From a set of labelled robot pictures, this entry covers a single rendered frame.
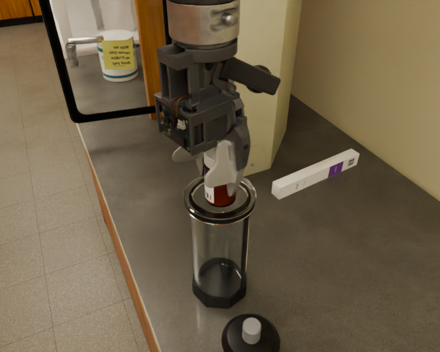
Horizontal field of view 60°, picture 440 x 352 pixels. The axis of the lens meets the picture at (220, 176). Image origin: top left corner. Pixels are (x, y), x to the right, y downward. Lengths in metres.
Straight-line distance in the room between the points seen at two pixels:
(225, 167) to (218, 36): 0.17
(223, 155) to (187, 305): 0.33
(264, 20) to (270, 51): 0.07
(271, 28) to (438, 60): 0.38
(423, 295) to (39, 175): 2.37
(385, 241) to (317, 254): 0.15
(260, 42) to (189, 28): 0.42
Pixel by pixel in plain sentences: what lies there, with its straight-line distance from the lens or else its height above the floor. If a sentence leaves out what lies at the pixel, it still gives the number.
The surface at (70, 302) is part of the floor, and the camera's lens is 1.97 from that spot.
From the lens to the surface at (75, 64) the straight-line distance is 1.06.
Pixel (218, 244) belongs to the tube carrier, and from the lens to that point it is 0.58.
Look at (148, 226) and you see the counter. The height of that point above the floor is 0.94.
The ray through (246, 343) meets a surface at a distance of 0.64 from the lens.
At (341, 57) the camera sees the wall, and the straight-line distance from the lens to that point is 1.20.
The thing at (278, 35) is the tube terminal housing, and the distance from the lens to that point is 0.83.
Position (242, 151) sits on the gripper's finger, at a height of 1.27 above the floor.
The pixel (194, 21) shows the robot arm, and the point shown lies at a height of 1.43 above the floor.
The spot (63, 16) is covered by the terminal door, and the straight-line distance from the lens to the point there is 1.04.
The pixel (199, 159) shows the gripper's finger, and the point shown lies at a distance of 0.56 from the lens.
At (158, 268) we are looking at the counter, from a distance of 0.77.
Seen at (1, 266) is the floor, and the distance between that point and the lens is 2.25.
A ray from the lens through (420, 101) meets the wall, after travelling 1.03.
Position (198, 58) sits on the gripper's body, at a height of 1.39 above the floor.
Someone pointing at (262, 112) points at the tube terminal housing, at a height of 1.11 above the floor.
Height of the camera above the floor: 1.54
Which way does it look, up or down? 38 degrees down
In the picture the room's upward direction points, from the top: straight up
